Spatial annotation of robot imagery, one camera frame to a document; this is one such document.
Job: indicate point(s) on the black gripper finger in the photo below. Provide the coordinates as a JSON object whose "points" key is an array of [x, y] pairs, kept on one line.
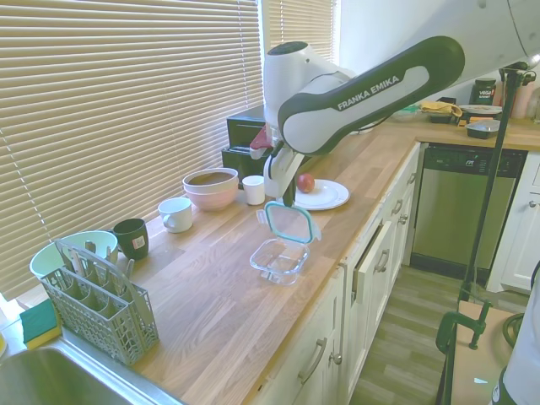
{"points": [[290, 190]]}

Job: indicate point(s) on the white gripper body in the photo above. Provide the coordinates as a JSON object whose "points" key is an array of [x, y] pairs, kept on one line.
{"points": [[278, 177]]}

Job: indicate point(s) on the clear lid with teal rim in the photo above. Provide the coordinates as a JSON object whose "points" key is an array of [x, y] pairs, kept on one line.
{"points": [[291, 223]]}

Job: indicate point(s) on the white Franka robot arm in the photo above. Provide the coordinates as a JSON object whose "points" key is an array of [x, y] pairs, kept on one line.
{"points": [[379, 101]]}

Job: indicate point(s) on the clear glass food container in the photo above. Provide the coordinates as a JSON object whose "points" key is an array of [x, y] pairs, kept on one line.
{"points": [[278, 263]]}

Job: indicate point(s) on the black food tray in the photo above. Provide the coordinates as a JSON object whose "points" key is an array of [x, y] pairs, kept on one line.
{"points": [[483, 128]]}

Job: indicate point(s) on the white plate with food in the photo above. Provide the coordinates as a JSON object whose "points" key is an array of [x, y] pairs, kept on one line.
{"points": [[481, 109]]}

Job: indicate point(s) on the red apple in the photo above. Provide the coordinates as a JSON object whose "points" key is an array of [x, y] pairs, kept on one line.
{"points": [[307, 182]]}

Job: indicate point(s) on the small white cup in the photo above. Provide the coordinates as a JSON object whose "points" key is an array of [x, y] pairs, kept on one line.
{"points": [[254, 190]]}

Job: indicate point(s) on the white dinner plate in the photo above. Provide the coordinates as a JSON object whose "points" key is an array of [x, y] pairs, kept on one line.
{"points": [[329, 196]]}

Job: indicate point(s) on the black toaster oven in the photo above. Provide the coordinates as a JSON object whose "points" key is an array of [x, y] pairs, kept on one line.
{"points": [[240, 131]]}

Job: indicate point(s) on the pink bowl with brown inside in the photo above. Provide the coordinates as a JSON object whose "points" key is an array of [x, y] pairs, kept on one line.
{"points": [[211, 194]]}

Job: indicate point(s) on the white ceramic mug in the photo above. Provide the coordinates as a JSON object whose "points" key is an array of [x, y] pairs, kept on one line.
{"points": [[177, 215]]}

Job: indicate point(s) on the open white cabinet drawer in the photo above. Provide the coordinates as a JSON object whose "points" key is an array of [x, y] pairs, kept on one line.
{"points": [[371, 261]]}

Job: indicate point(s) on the narrow beige window blind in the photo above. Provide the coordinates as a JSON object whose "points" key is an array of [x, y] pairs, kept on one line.
{"points": [[299, 25]]}

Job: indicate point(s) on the dark green cup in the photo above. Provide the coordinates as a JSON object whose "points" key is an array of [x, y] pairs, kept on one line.
{"points": [[133, 238]]}

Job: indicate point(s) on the stainless steel dishwasher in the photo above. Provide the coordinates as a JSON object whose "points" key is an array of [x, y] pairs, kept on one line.
{"points": [[455, 211]]}

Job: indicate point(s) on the wide beige window blind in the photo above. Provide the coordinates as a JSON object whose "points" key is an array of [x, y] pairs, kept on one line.
{"points": [[126, 105]]}

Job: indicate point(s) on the yellow cloth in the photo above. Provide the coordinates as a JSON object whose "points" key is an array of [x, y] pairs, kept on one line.
{"points": [[441, 107]]}

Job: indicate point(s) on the round silver cabinet knob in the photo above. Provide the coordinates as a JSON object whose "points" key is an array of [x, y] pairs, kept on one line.
{"points": [[336, 358]]}

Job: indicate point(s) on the silver cutlery piece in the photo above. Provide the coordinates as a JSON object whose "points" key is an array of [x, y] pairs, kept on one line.
{"points": [[130, 270], [90, 255]]}

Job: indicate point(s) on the green metal clamp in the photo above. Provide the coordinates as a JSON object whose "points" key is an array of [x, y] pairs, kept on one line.
{"points": [[447, 333]]}

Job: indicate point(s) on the black supplement jar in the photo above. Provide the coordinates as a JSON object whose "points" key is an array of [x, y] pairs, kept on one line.
{"points": [[484, 92]]}

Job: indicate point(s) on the grey plastic cutlery basket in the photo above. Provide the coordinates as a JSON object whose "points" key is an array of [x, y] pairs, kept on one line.
{"points": [[101, 325]]}

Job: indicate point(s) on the white base cabinet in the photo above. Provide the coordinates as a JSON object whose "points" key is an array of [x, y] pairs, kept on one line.
{"points": [[521, 223]]}

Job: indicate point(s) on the mint green bowl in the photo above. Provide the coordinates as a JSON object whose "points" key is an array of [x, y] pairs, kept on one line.
{"points": [[46, 261]]}

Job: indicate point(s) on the pink bottle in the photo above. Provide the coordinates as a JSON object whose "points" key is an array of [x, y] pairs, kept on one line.
{"points": [[523, 97]]}

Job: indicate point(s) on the green and yellow sponge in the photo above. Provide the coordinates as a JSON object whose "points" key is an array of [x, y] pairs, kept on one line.
{"points": [[38, 325]]}

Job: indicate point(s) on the stainless steel sink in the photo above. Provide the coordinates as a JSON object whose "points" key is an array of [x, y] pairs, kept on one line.
{"points": [[63, 379]]}

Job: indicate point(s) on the black camera stand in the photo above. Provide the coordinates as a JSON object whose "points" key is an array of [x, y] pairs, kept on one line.
{"points": [[489, 185]]}

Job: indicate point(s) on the wooden robot mount board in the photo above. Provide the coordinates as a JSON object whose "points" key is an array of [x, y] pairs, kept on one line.
{"points": [[476, 371]]}

